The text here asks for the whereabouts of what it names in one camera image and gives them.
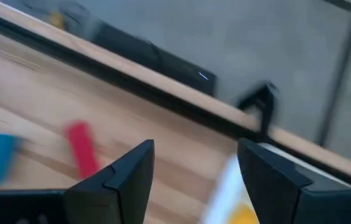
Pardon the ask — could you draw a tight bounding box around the yellow rectangular block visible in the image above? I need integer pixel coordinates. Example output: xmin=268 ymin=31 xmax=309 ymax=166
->
xmin=228 ymin=203 xmax=259 ymax=224

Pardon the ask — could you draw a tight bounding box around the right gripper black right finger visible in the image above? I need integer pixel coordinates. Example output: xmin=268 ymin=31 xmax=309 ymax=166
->
xmin=236 ymin=138 xmax=351 ymax=224

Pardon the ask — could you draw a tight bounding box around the black aluminium table frame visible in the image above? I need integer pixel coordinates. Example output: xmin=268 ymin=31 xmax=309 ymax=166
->
xmin=0 ymin=6 xmax=351 ymax=191

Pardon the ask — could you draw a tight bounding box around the white bin with handle hole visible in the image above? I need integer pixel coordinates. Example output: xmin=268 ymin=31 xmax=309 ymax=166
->
xmin=200 ymin=141 xmax=351 ymax=224

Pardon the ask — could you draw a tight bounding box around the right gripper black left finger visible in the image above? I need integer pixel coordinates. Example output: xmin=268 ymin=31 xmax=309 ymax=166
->
xmin=65 ymin=139 xmax=156 ymax=224

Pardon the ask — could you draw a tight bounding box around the red rectangular block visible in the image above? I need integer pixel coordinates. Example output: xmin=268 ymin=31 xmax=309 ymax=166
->
xmin=63 ymin=120 xmax=101 ymax=180

